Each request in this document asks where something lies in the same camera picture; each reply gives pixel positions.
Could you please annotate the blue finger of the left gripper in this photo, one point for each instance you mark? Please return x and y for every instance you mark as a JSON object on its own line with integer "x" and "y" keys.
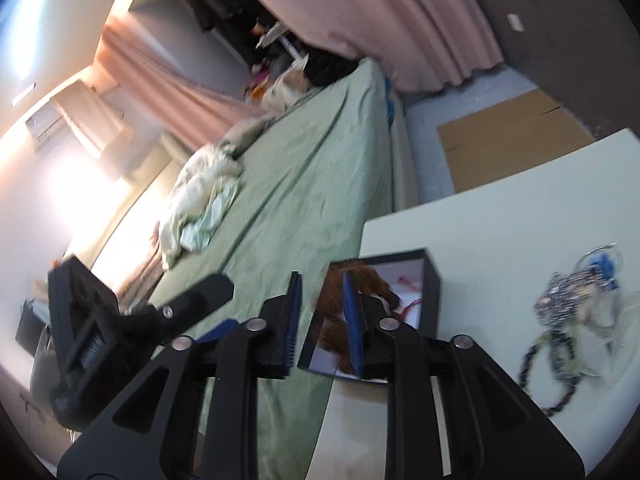
{"x": 219, "y": 331}

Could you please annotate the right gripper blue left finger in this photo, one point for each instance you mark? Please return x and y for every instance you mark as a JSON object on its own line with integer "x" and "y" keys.
{"x": 283, "y": 356}

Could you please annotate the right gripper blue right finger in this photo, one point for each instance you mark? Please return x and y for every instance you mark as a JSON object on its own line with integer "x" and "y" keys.
{"x": 355, "y": 322}

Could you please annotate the large silver hoop earring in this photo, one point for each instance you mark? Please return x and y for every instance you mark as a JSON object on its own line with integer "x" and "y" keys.
{"x": 605, "y": 262}

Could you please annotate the black jewelry box white inside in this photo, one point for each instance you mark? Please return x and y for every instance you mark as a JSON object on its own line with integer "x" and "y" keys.
{"x": 403, "y": 288}

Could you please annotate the white crumpled duvet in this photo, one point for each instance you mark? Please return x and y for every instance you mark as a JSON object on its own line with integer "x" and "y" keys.
{"x": 205, "y": 189}

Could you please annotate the white table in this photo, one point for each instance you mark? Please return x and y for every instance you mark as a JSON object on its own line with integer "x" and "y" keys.
{"x": 495, "y": 248}

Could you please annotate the bed with green blanket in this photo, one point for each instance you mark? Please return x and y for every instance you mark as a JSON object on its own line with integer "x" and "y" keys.
{"x": 337, "y": 159}

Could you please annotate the grey plush pillow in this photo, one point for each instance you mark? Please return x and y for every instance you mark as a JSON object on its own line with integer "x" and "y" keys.
{"x": 243, "y": 134}

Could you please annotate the pink curtain left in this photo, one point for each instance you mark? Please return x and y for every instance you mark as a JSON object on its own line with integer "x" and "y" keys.
{"x": 193, "y": 112}

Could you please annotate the pink curtain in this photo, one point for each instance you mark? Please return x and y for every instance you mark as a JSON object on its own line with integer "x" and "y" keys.
{"x": 193, "y": 112}
{"x": 422, "y": 45}

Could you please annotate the patterned cream pillow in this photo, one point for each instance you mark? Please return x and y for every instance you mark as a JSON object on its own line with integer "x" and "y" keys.
{"x": 286, "y": 91}

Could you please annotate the flattened cardboard sheet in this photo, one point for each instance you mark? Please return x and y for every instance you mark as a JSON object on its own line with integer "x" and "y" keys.
{"x": 508, "y": 138}

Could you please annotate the black cloth pile on bed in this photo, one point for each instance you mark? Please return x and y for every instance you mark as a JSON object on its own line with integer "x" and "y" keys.
{"x": 324, "y": 68}

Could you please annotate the pink curtain right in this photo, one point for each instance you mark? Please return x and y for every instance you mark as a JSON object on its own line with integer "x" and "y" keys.
{"x": 422, "y": 45}

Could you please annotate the dark clothes on rack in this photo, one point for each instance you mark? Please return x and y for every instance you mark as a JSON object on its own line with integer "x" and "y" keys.
{"x": 235, "y": 20}

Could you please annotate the white wall socket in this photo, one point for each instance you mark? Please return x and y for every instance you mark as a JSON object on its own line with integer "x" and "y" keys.
{"x": 515, "y": 22}

